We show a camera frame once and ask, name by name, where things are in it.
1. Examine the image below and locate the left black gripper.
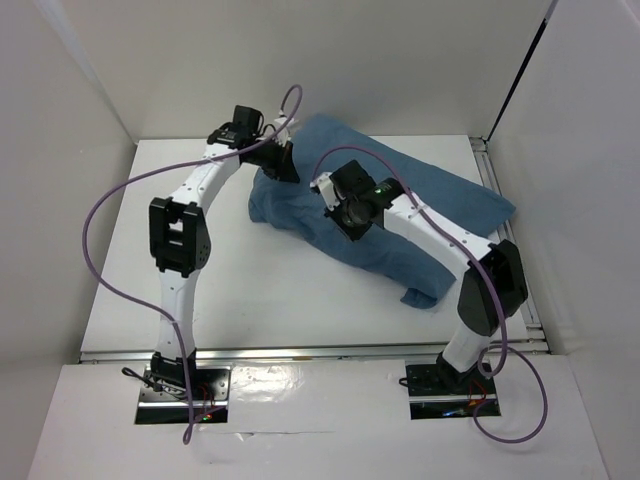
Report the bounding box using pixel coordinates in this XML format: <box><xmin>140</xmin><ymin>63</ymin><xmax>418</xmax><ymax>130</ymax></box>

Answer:
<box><xmin>245</xmin><ymin>135</ymin><xmax>300</xmax><ymax>183</ymax></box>

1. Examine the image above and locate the blue pillowcase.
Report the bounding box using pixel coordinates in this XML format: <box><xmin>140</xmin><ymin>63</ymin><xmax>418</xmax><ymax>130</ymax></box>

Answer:
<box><xmin>248</xmin><ymin>114</ymin><xmax>516</xmax><ymax>309</ymax></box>

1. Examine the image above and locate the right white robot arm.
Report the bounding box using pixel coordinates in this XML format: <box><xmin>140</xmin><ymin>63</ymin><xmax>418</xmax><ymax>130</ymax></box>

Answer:
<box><xmin>311</xmin><ymin>160</ymin><xmax>528</xmax><ymax>392</ymax></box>

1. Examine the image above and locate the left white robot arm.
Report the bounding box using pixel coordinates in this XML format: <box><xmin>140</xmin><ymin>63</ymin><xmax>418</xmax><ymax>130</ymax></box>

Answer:
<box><xmin>149</xmin><ymin>105</ymin><xmax>300</xmax><ymax>399</ymax></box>

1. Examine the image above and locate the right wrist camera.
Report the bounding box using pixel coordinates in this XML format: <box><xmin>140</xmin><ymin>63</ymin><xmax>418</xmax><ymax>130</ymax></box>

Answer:
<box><xmin>309</xmin><ymin>172</ymin><xmax>344</xmax><ymax>212</ymax></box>

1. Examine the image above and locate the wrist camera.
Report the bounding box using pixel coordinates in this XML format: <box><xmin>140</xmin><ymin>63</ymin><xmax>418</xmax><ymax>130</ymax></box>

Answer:
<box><xmin>273</xmin><ymin>111</ymin><xmax>299</xmax><ymax>145</ymax></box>
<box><xmin>309</xmin><ymin>172</ymin><xmax>344</xmax><ymax>212</ymax></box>

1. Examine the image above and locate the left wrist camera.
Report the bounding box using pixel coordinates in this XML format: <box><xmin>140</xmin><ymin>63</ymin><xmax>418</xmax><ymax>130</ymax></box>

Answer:
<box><xmin>273</xmin><ymin>111</ymin><xmax>299</xmax><ymax>145</ymax></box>

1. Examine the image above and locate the front aluminium rail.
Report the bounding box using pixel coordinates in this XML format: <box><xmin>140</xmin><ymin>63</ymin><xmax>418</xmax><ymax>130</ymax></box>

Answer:
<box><xmin>79</xmin><ymin>339</ymin><xmax>550</xmax><ymax>364</ymax></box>

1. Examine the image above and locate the aluminium rail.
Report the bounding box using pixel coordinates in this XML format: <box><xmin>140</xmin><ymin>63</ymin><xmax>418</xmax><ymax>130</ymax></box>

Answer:
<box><xmin>79</xmin><ymin>339</ymin><xmax>550</xmax><ymax>364</ymax></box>
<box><xmin>469</xmin><ymin>135</ymin><xmax>551</xmax><ymax>351</ymax></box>

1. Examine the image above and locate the right aluminium rail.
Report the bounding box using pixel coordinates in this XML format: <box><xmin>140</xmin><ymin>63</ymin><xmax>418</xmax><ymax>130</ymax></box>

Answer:
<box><xmin>469</xmin><ymin>135</ymin><xmax>551</xmax><ymax>351</ymax></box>

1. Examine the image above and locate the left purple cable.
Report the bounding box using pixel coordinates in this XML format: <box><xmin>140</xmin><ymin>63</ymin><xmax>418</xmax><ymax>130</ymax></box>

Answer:
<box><xmin>81</xmin><ymin>84</ymin><xmax>305</xmax><ymax>446</ymax></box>

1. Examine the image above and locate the black corner post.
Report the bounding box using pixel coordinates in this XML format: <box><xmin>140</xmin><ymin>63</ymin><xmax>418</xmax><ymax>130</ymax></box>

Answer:
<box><xmin>484</xmin><ymin>0</ymin><xmax>557</xmax><ymax>143</ymax></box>

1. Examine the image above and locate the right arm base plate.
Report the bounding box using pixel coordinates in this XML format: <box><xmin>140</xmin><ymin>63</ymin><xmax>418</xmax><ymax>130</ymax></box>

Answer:
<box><xmin>398</xmin><ymin>364</ymin><xmax>501</xmax><ymax>420</ymax></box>

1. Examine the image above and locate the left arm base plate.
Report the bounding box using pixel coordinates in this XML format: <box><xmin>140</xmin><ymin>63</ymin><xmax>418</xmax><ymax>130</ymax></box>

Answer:
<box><xmin>135</xmin><ymin>366</ymin><xmax>231</xmax><ymax>425</ymax></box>

